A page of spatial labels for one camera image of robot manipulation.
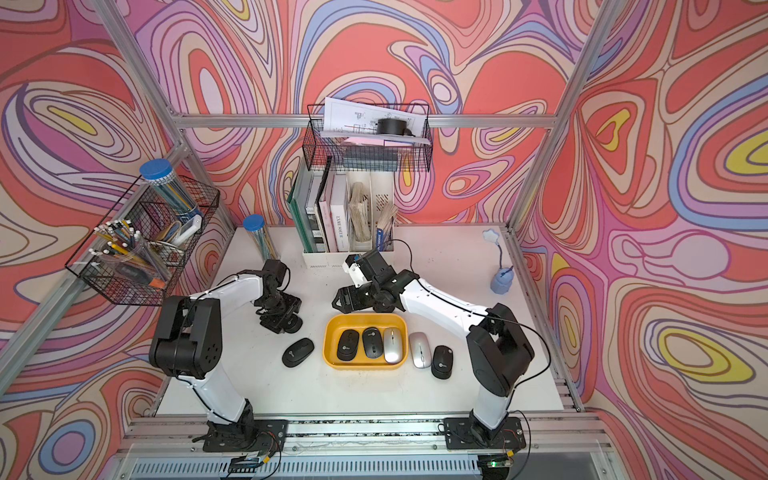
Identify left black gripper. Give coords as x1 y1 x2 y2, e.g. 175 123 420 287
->
256 291 301 333

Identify black mouse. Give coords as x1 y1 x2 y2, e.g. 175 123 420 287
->
336 329 360 362
282 314 303 334
431 345 454 380
281 338 315 368
362 327 384 359

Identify silver mouse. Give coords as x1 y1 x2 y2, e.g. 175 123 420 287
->
409 332 432 369
383 327 404 365

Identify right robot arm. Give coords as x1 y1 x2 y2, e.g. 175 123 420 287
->
332 250 535 447

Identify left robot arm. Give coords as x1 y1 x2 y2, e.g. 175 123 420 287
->
149 259 303 452

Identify yellow plastic storage tray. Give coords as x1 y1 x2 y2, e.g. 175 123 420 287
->
322 312 409 370

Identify silver mouse beside tray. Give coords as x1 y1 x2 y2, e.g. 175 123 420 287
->
409 332 432 369

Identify blue lid pencil tube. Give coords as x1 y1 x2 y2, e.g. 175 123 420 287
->
243 214 280 261

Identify white file organizer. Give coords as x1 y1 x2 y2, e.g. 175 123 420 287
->
303 165 394 269

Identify white book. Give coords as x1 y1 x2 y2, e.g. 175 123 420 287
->
330 174 350 252

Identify green book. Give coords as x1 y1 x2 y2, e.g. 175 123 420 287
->
287 160 316 253

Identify small blue desk lamp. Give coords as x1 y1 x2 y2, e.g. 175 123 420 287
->
482 229 515 295

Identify black tape roll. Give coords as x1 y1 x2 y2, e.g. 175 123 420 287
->
376 118 413 137

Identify clear pen cup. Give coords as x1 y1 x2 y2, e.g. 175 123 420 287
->
90 219 172 290

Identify blue lid tube in basket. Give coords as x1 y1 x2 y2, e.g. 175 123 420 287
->
139 158 202 223

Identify white paper sheets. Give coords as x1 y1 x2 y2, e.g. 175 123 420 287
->
320 97 432 146

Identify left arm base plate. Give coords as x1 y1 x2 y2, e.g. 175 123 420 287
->
202 419 289 453

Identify black wire basket left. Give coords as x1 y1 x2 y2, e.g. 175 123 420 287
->
65 176 220 306

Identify black wire basket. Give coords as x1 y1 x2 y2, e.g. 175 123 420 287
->
302 98 433 172
65 176 220 306

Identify black wire basket back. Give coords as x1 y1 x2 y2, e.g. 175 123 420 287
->
302 98 433 172

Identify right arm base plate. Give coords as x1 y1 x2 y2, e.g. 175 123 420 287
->
438 415 527 452

